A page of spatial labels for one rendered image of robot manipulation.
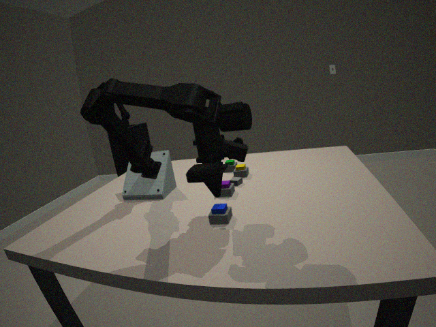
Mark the yellow button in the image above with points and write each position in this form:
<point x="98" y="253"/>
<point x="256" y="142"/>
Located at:
<point x="241" y="171"/>

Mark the blue button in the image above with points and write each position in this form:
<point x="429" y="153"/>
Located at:
<point x="220" y="214"/>

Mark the purple button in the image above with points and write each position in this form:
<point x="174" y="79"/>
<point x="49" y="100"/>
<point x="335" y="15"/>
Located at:
<point x="227" y="189"/>

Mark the green button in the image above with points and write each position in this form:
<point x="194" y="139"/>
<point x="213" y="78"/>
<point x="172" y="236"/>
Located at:
<point x="231" y="167"/>

